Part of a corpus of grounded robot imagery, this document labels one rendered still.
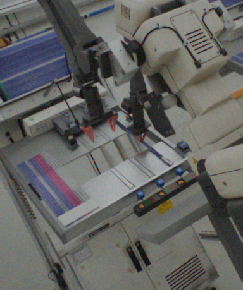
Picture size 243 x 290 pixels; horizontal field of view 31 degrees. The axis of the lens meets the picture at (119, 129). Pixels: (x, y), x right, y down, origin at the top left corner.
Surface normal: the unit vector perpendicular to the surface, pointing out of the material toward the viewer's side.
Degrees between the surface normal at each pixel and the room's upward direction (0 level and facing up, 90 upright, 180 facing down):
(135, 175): 43
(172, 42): 82
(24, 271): 90
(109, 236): 90
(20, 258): 90
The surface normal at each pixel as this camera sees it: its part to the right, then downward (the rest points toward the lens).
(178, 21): 0.33, -0.34
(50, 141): -0.11, -0.79
